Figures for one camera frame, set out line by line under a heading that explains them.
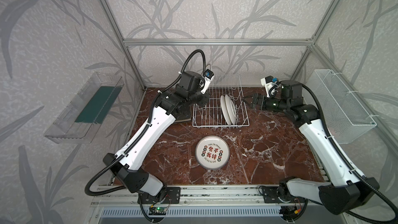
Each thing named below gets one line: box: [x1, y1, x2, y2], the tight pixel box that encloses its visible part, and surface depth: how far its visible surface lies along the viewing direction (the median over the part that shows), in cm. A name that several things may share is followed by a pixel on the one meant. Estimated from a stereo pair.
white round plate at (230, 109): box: [224, 94, 237, 125], surface depth 92 cm
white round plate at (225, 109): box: [220, 94, 232, 126], surface depth 90 cm
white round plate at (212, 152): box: [195, 135, 231, 171], surface depth 88 cm
